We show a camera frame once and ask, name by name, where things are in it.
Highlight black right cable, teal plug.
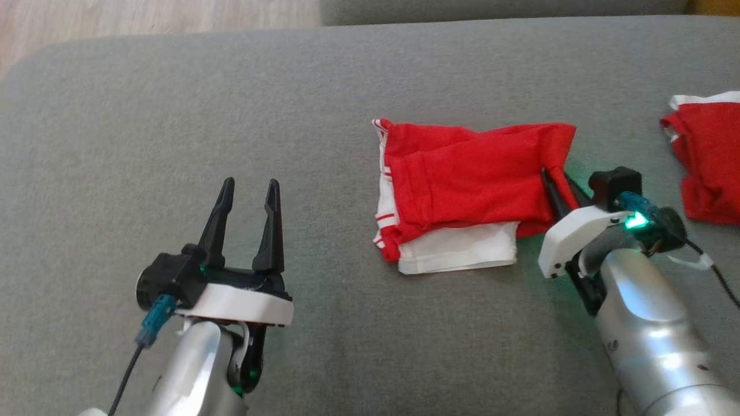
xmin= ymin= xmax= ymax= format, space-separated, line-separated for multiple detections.
xmin=617 ymin=192 xmax=740 ymax=310

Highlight yellow cushion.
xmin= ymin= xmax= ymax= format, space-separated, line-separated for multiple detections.
xmin=685 ymin=0 xmax=740 ymax=17

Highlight grey sofa seat cushion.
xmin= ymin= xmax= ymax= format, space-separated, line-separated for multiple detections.
xmin=0 ymin=14 xmax=740 ymax=416

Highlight red white basketball jersey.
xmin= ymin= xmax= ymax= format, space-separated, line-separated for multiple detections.
xmin=372 ymin=118 xmax=578 ymax=276

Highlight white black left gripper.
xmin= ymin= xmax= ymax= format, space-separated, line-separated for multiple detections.
xmin=137 ymin=177 xmax=294 ymax=329

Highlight red shorts with white stripe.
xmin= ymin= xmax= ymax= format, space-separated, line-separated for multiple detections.
xmin=660 ymin=91 xmax=740 ymax=226

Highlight grey sofa back cushion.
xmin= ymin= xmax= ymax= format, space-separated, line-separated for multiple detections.
xmin=320 ymin=0 xmax=689 ymax=27

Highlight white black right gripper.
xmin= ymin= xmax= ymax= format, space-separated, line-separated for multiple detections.
xmin=538 ymin=168 xmax=689 ymax=280

